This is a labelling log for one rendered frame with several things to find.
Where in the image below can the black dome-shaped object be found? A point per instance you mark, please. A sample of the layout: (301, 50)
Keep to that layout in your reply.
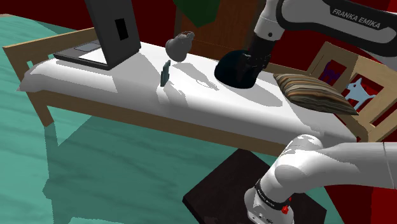
(228, 73)

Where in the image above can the blue cat figure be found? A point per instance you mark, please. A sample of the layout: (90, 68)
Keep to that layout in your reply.
(356, 91)

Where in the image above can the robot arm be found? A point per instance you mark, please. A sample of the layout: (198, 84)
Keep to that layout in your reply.
(313, 167)

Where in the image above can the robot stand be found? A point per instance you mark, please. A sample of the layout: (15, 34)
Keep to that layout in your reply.
(223, 189)

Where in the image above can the brown wooden cabinet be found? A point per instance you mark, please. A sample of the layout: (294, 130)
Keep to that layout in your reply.
(231, 24)

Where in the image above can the wooden bed with white mattress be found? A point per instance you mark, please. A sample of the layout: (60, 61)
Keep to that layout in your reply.
(217, 107)

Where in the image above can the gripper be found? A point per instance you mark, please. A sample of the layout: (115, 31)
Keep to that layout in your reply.
(260, 51)

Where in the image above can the teal phone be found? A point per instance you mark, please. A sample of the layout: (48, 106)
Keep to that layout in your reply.
(165, 74)

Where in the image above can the grey open laptop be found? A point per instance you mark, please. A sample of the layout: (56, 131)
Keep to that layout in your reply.
(108, 34)

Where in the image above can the striped brown pillow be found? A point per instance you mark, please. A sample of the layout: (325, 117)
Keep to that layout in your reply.
(313, 93)

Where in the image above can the purple cat figure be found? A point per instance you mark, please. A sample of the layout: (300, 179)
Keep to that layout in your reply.
(328, 74)

